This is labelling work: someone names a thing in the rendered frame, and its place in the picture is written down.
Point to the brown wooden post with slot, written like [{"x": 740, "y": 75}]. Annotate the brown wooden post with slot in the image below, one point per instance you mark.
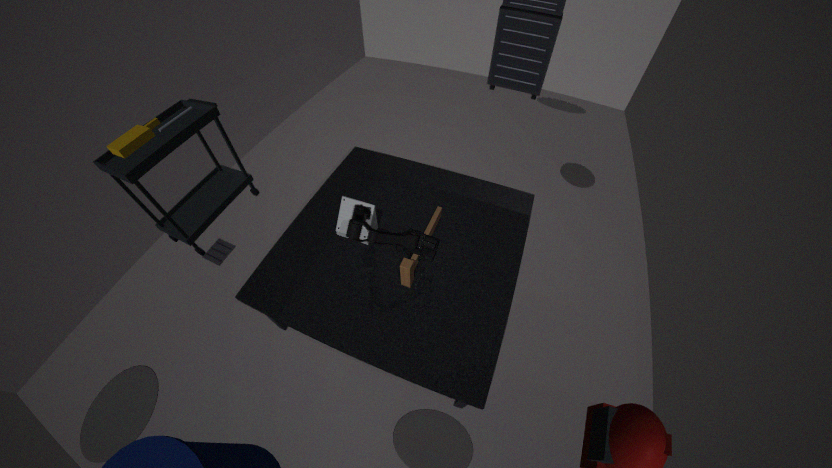
[{"x": 407, "y": 272}]

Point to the wooden side rail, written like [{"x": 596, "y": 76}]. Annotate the wooden side rail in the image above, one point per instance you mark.
[{"x": 429, "y": 230}]

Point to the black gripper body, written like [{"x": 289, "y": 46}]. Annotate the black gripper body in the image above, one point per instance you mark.
[{"x": 428, "y": 254}]

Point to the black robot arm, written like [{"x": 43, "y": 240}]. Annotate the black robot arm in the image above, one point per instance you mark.
[{"x": 410, "y": 239}]

